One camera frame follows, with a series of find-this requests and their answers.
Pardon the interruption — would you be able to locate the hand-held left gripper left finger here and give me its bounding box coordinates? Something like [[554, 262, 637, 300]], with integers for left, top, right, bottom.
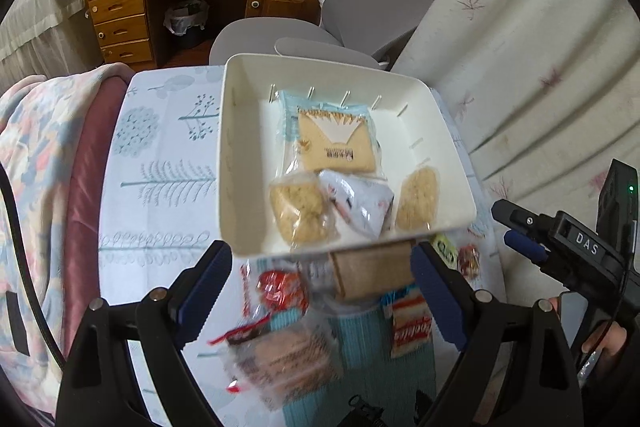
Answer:
[[55, 239, 236, 427]]

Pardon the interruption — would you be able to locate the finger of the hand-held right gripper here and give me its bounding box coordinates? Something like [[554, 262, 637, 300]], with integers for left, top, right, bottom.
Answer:
[[502, 229, 551, 265], [490, 199, 556, 240]]

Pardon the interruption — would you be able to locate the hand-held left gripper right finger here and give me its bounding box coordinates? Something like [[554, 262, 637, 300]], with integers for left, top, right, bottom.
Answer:
[[409, 241, 586, 427]]

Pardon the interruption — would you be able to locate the red and white cookie packet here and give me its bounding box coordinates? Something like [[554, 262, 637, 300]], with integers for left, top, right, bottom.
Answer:
[[381, 286, 436, 359]]

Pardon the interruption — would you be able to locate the green snack packet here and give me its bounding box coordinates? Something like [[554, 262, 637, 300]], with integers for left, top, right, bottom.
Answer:
[[432, 234, 458, 270]]

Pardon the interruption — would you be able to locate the brown snack packet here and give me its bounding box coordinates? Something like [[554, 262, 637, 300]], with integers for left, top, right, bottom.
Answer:
[[330, 243, 416, 300]]

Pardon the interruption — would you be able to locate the red round snack packet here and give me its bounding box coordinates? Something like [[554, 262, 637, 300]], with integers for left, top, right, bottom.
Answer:
[[242, 264, 311, 323]]

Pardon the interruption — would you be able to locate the clear red-edged biscuit packet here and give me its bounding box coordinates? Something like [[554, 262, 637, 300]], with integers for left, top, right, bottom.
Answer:
[[210, 312, 346, 410]]

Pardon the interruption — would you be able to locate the white plastic tray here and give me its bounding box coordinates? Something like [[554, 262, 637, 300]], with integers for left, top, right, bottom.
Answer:
[[218, 53, 477, 256]]

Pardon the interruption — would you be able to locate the person's right hand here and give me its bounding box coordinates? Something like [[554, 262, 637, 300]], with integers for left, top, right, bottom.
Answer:
[[580, 323, 629, 358]]

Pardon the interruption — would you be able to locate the small red candy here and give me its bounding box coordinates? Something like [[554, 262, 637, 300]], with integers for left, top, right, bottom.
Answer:
[[456, 243, 482, 280]]

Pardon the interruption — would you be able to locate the teal striped placemat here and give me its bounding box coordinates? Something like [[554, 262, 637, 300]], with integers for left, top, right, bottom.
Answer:
[[280, 287, 438, 427]]

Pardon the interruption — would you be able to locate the clear rice cracker packet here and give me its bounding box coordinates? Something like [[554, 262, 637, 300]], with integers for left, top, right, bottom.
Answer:
[[395, 166, 441, 232], [269, 172, 337, 245]]

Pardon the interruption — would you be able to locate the white and blue snack packet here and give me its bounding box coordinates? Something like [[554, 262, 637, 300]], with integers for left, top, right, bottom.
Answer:
[[319, 169, 396, 238]]

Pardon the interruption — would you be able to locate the pink bedding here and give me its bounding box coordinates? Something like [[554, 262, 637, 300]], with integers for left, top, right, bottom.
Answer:
[[62, 77, 132, 343]]

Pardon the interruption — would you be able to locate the white leaf-print cloth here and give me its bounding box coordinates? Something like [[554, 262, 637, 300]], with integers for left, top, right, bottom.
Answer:
[[390, 0, 640, 258]]

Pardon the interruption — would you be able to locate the blue and tan cracker packet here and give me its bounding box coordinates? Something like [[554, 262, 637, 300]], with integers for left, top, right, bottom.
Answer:
[[277, 89, 381, 175]]

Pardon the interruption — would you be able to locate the floral blanket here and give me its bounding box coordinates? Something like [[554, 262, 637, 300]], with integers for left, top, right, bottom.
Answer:
[[0, 63, 136, 415]]

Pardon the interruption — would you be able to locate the black lined trash bin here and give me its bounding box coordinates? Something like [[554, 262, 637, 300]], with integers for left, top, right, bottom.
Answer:
[[163, 0, 210, 50]]

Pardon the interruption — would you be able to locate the beige curtain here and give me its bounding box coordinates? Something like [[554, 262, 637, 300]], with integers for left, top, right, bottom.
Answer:
[[0, 0, 96, 78]]

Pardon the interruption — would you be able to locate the black cable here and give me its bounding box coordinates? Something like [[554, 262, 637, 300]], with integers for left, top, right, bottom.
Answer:
[[0, 164, 66, 370]]

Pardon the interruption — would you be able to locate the black strap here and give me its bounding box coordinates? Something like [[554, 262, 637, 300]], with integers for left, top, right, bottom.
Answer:
[[7, 292, 28, 353]]

